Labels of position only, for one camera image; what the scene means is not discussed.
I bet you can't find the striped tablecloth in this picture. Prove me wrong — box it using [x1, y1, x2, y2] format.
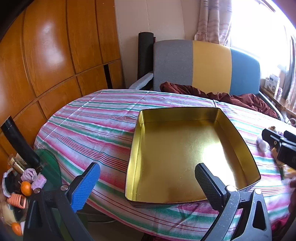
[33, 89, 296, 240]

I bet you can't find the maroon blanket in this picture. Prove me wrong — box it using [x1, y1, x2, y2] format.
[160, 82, 278, 119]

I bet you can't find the gold tin box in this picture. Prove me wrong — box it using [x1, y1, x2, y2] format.
[125, 107, 261, 208]

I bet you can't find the orange ringed clip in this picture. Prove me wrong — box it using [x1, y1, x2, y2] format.
[7, 193, 27, 209]

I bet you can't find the blue white carton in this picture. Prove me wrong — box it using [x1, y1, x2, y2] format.
[265, 74, 281, 91]

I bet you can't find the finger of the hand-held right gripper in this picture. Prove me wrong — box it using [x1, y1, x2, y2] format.
[283, 130, 296, 142]
[262, 128, 282, 149]

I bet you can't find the wooden side table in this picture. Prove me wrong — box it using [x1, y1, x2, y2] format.
[259, 86, 296, 122]

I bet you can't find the pale pink rolled sock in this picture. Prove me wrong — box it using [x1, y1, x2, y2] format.
[21, 169, 37, 182]

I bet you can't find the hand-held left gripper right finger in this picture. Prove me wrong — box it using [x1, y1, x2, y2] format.
[195, 163, 272, 241]

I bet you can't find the pink patterned curtain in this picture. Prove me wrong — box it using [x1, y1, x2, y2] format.
[194, 0, 232, 45]

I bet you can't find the orange tangerine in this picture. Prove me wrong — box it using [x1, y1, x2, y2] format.
[11, 222, 23, 236]
[21, 181, 32, 196]

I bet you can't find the grey yellow blue sofa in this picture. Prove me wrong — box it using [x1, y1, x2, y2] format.
[128, 40, 285, 121]

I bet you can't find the wooden wardrobe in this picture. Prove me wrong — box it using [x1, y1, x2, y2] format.
[0, 0, 126, 167]

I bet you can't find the white plastic-wrapped ball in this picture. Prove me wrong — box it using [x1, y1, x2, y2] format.
[257, 135, 271, 151]

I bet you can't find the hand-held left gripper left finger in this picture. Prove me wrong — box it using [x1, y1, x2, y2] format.
[23, 162, 101, 241]

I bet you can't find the black rolled mat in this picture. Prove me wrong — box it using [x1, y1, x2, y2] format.
[137, 32, 154, 81]

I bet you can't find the gold capped bottle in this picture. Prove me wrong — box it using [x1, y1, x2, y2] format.
[8, 153, 26, 175]

